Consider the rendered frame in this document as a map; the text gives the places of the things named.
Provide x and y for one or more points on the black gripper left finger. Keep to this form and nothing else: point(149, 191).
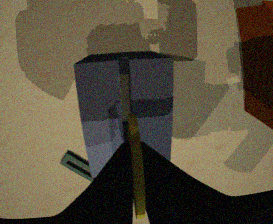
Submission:
point(107, 200)

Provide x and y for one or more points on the dark green rectangular holder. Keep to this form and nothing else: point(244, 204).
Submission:
point(77, 170)

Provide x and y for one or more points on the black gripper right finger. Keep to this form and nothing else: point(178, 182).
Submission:
point(174, 197)

